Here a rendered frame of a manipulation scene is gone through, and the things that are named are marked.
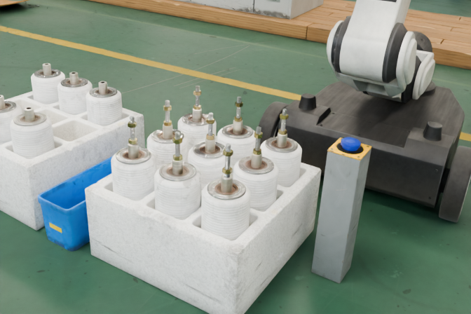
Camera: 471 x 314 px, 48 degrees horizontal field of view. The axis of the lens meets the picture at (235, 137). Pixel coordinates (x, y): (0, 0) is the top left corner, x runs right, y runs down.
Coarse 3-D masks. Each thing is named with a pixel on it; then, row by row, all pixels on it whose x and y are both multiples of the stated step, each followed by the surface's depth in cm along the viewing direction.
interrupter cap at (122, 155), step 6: (120, 150) 114; (126, 150) 114; (144, 150) 115; (120, 156) 112; (126, 156) 112; (144, 156) 112; (150, 156) 112; (120, 162) 110; (126, 162) 109; (132, 162) 109; (138, 162) 109
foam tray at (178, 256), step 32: (96, 192) 112; (288, 192) 115; (96, 224) 116; (128, 224) 110; (160, 224) 104; (192, 224) 103; (256, 224) 104; (288, 224) 115; (96, 256) 120; (128, 256) 114; (160, 256) 108; (192, 256) 102; (224, 256) 98; (256, 256) 104; (288, 256) 121; (160, 288) 112; (192, 288) 106; (224, 288) 101; (256, 288) 108
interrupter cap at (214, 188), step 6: (216, 180) 104; (234, 180) 105; (210, 186) 102; (216, 186) 102; (234, 186) 103; (240, 186) 103; (210, 192) 100; (216, 192) 100; (222, 192) 101; (234, 192) 101; (240, 192) 101; (222, 198) 98; (228, 198) 98; (234, 198) 99
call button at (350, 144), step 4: (344, 140) 106; (348, 140) 106; (352, 140) 106; (356, 140) 106; (344, 144) 105; (348, 144) 104; (352, 144) 104; (356, 144) 104; (360, 144) 105; (344, 148) 105; (348, 148) 104; (352, 148) 104; (356, 148) 104
